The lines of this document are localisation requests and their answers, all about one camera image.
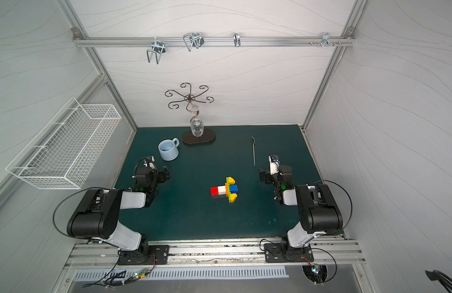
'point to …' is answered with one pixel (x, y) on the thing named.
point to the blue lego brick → (233, 188)
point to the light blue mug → (168, 149)
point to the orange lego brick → (226, 189)
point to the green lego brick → (229, 193)
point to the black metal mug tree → (207, 136)
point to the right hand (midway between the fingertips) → (271, 166)
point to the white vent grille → (204, 273)
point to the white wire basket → (63, 155)
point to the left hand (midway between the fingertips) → (158, 168)
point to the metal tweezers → (253, 147)
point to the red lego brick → (214, 191)
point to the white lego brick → (222, 190)
